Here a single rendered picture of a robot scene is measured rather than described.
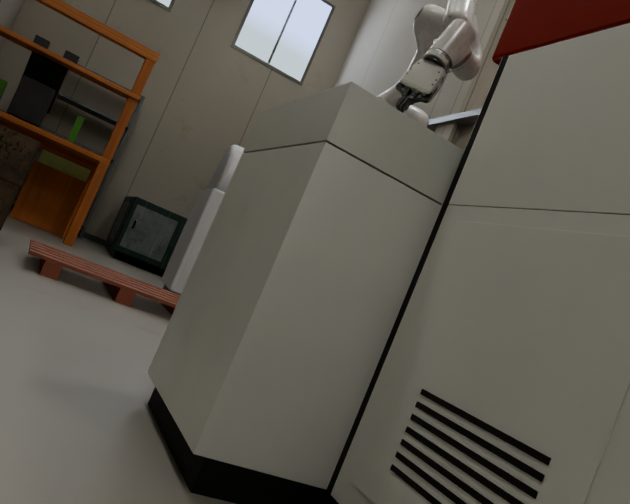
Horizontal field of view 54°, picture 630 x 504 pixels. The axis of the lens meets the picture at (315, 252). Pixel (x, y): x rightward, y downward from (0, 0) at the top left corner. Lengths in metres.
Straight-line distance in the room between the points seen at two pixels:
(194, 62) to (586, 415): 8.99
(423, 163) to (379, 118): 0.16
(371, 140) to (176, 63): 8.30
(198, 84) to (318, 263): 8.35
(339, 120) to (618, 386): 0.78
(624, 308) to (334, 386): 0.69
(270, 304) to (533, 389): 0.57
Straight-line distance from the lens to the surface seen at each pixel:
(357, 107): 1.43
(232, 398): 1.39
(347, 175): 1.41
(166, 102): 9.53
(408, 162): 1.49
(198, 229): 5.31
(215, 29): 9.88
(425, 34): 2.32
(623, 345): 1.06
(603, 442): 1.04
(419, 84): 1.79
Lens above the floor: 0.49
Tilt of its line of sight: 4 degrees up
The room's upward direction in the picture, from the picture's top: 23 degrees clockwise
